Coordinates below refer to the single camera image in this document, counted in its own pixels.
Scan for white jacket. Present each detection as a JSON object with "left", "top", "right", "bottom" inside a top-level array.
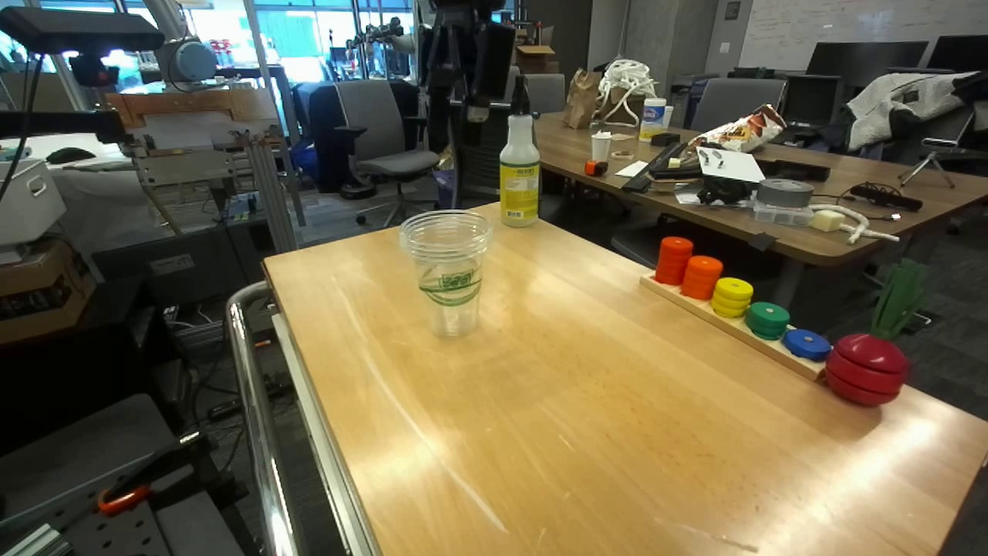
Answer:
[{"left": 843, "top": 69, "right": 981, "bottom": 150}]

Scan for white spray bottle yellow label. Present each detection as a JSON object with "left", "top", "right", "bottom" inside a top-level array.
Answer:
[{"left": 497, "top": 107, "right": 544, "bottom": 228}]

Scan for brown paper bag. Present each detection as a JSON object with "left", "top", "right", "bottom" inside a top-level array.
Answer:
[{"left": 562, "top": 65, "right": 605, "bottom": 133}]

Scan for clear plastic cup green logo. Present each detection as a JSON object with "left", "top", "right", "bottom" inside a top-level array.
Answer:
[
  {"left": 409, "top": 238, "right": 487, "bottom": 344},
  {"left": 400, "top": 215, "right": 495, "bottom": 309},
  {"left": 405, "top": 224, "right": 492, "bottom": 321},
  {"left": 399, "top": 208, "right": 497, "bottom": 295}
]

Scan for orange toy disc stack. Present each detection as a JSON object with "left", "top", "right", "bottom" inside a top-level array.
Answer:
[{"left": 679, "top": 254, "right": 726, "bottom": 303}]

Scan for long black bar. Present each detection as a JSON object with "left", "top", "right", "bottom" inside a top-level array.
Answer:
[{"left": 619, "top": 133, "right": 692, "bottom": 193}]

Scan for white paper sheet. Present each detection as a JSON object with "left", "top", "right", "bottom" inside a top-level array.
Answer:
[{"left": 692, "top": 142, "right": 767, "bottom": 185}]

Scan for white cable with adapter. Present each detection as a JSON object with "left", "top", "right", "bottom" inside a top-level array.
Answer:
[{"left": 805, "top": 202, "right": 905, "bottom": 247}]

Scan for silver cart handle bar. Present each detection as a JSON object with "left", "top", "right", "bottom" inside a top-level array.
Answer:
[{"left": 222, "top": 278, "right": 382, "bottom": 556}]

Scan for snack chips bag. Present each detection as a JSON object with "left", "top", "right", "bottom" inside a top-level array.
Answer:
[{"left": 692, "top": 103, "right": 790, "bottom": 153}]

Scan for black computer monitor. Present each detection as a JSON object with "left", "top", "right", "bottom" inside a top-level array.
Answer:
[
  {"left": 802, "top": 36, "right": 931, "bottom": 89},
  {"left": 927, "top": 30, "right": 988, "bottom": 73}
]

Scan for grey tape roll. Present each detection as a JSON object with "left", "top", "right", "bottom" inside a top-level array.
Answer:
[{"left": 754, "top": 175, "right": 814, "bottom": 212}]

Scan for black flat panel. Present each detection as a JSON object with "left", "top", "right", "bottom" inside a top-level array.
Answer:
[{"left": 0, "top": 4, "right": 166, "bottom": 54}]

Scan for orange clamp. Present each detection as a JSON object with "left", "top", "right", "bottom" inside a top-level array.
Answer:
[{"left": 96, "top": 482, "right": 151, "bottom": 520}]

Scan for black perforated breadboard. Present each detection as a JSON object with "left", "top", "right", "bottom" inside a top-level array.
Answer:
[{"left": 0, "top": 394, "right": 249, "bottom": 556}]

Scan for white canister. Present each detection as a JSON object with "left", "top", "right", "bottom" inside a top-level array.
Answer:
[{"left": 637, "top": 91, "right": 673, "bottom": 146}]

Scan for green toy disc stack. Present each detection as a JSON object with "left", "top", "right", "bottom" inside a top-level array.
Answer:
[{"left": 745, "top": 298, "right": 792, "bottom": 344}]

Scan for yellow toy disc stack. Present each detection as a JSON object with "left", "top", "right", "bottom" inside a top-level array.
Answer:
[{"left": 709, "top": 276, "right": 755, "bottom": 321}]

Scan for red radish toy green leaves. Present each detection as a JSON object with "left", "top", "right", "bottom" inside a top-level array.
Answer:
[{"left": 817, "top": 256, "right": 935, "bottom": 410}]

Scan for red-orange toy disc stack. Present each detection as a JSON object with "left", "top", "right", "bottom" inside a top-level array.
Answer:
[{"left": 651, "top": 234, "right": 699, "bottom": 286}]

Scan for cardboard box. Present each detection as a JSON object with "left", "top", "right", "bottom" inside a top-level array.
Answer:
[{"left": 0, "top": 240, "right": 105, "bottom": 348}]

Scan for black bulky gadget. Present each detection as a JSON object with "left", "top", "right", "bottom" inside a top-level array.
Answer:
[{"left": 699, "top": 179, "right": 754, "bottom": 208}]

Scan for grey office chair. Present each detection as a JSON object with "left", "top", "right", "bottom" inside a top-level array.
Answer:
[{"left": 334, "top": 78, "right": 441, "bottom": 224}]

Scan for blue toy disc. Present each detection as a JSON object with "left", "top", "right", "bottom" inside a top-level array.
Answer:
[{"left": 782, "top": 323, "right": 834, "bottom": 365}]

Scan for flat black device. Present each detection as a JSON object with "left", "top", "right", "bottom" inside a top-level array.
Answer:
[
  {"left": 755, "top": 153, "right": 834, "bottom": 185},
  {"left": 845, "top": 179, "right": 927, "bottom": 215}
]

